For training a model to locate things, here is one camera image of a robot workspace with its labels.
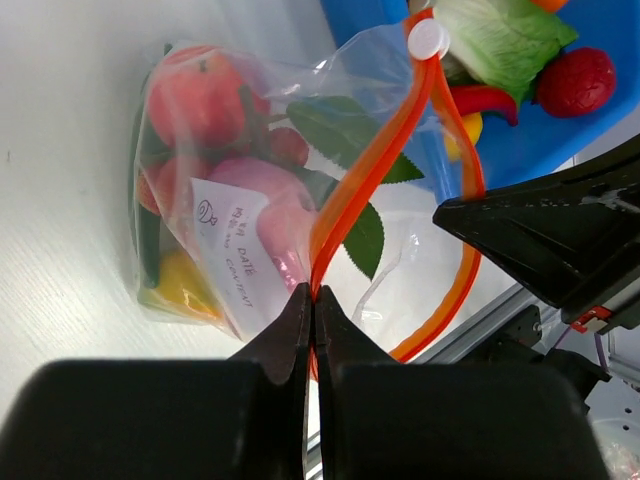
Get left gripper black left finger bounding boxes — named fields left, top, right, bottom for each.
left=1, top=284, right=312, bottom=479

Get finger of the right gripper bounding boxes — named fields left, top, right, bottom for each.
left=433, top=137, right=639, bottom=334

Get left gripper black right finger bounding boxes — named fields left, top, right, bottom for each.
left=313, top=287, right=608, bottom=479

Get yellow toy lemon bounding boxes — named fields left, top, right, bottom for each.
left=144, top=249, right=224, bottom=323

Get red toy strawberry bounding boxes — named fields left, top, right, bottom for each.
left=534, top=47, right=617, bottom=118

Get purple toy onion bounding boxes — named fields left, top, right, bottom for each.
left=209, top=157, right=317, bottom=291

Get clear zip top bag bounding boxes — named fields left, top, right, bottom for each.
left=129, top=9, right=485, bottom=362

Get red lychee toy bunch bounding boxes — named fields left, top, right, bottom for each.
left=137, top=94, right=426, bottom=281

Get red toy apple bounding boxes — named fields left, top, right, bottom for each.
left=146, top=45, right=271, bottom=148

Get red toy chili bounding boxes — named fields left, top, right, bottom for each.
left=450, top=85, right=519, bottom=127

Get green toy cabbage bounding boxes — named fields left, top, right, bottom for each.
left=433, top=0, right=578, bottom=104

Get blue plastic bin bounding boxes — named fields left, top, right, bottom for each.
left=293, top=1, right=639, bottom=189

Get aluminium mounting rail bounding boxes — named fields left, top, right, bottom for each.
left=304, top=284, right=640, bottom=480

